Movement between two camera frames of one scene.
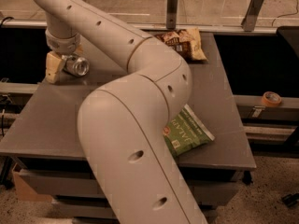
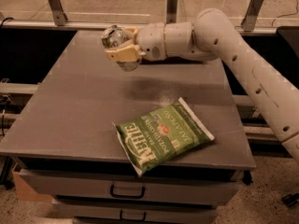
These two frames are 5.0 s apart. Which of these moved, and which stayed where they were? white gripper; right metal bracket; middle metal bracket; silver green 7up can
Moved: silver green 7up can; white gripper
Stayed: middle metal bracket; right metal bracket
